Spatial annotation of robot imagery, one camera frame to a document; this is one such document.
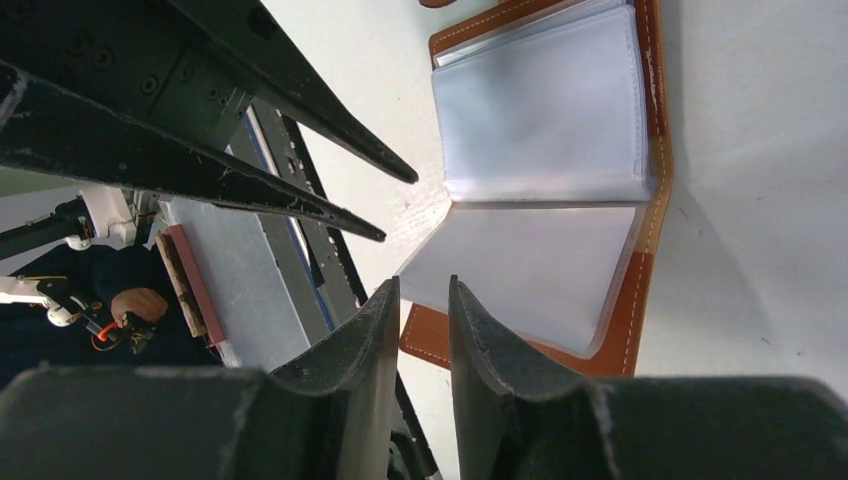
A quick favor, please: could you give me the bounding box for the operator hand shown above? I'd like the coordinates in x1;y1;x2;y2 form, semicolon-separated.
110;288;168;326

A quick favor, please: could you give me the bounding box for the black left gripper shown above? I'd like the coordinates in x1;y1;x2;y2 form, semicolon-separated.
1;0;386;242

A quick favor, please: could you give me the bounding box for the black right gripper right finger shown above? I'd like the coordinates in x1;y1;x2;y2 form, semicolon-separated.
449;278;847;479

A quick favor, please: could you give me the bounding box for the brown leather card holder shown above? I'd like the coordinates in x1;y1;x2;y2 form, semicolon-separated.
399;1;674;376

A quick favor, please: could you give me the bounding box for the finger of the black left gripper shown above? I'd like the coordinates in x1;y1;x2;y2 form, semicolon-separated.
169;0;419;184

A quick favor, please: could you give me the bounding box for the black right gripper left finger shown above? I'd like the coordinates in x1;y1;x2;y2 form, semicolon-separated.
1;278;400;479

